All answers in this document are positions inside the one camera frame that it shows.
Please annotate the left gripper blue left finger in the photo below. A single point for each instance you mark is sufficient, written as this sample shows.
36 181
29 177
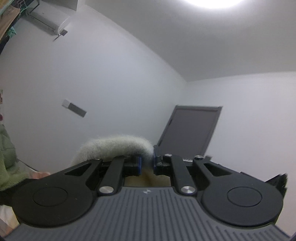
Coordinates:
136 165

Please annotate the green fleece garment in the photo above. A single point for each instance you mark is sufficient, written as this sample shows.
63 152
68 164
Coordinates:
11 175

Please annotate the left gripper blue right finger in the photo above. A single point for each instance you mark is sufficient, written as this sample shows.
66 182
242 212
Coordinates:
158 161

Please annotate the white wall air conditioner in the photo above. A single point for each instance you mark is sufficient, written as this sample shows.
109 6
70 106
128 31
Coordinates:
50 16

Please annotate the clothes rack with hanging clothes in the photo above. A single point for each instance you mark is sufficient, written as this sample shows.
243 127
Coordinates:
11 12

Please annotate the grey wall switch panel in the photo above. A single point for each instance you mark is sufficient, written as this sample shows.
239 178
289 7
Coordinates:
72 107

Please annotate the round ceiling light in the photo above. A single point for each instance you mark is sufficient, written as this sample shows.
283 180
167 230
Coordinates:
215 5

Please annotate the black fleece garment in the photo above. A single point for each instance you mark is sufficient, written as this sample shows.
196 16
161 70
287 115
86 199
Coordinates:
6 195

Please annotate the grey bedroom door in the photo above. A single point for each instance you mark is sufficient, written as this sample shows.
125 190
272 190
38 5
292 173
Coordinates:
189 130

